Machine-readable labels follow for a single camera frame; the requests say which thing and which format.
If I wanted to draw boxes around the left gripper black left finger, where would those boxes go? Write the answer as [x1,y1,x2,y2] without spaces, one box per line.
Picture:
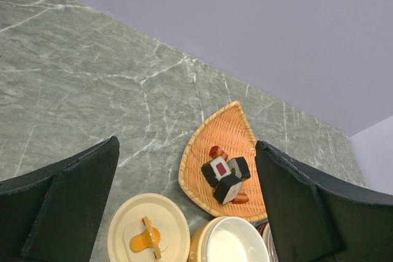
[1,136,120,261]

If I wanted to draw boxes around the strawberry slice far side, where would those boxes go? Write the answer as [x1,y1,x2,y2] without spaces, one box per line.
[209,145,228,161]

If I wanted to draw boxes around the red bowl silver inside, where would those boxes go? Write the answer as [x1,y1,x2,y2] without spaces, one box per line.
[255,221,279,262]

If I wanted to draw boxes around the strawberry slice near bowls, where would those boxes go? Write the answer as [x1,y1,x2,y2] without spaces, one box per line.
[231,192,249,204]

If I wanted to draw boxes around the woven bamboo tray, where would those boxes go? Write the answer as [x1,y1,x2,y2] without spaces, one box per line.
[178,101,267,223]

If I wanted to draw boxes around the sushi roll white centre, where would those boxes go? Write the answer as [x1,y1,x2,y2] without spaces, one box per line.
[213,174,243,204]

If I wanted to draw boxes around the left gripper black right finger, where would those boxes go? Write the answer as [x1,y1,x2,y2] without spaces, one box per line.
[255,141,392,261]

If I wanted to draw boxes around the sushi roll green centre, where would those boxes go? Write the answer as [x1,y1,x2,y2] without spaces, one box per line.
[227,156,251,181]

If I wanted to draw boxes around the sushi roll red centre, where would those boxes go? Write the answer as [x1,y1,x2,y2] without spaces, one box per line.
[201,156,233,188]

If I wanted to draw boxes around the cream lid with orange handle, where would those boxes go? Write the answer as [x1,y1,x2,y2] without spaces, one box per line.
[107,193,190,262]

